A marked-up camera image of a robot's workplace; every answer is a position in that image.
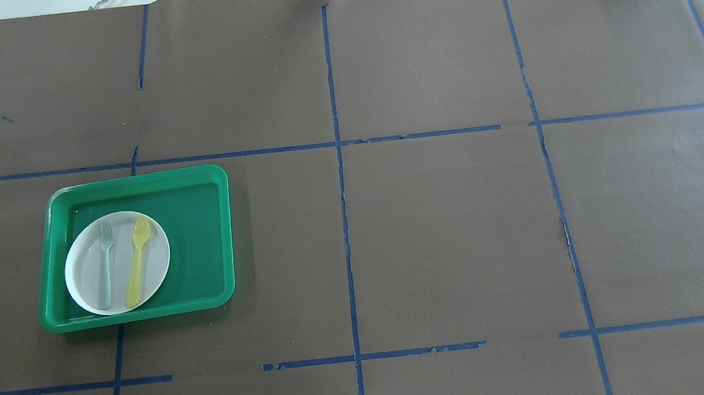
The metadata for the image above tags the yellow plastic spoon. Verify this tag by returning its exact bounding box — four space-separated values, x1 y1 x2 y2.
124 216 152 309

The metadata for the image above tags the green plastic tray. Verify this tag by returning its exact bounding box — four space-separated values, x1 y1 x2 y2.
38 165 235 334

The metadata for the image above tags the white round plate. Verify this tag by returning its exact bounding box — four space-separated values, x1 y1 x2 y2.
64 211 172 316

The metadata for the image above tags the pale green plastic fork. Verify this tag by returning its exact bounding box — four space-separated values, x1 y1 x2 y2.
98 217 115 310

